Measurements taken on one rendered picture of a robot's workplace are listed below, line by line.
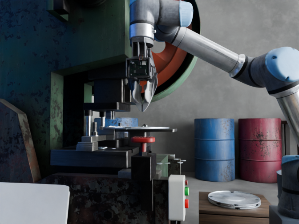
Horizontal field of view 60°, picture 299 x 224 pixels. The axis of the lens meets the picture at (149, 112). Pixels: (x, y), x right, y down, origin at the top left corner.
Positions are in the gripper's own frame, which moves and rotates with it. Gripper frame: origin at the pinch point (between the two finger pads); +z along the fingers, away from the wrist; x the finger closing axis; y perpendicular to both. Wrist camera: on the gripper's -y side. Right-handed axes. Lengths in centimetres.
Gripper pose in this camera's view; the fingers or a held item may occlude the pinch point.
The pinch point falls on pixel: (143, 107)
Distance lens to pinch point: 79.8
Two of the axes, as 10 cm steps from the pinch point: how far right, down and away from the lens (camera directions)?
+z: 0.0, 10.0, -0.5
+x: 9.8, -0.1, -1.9
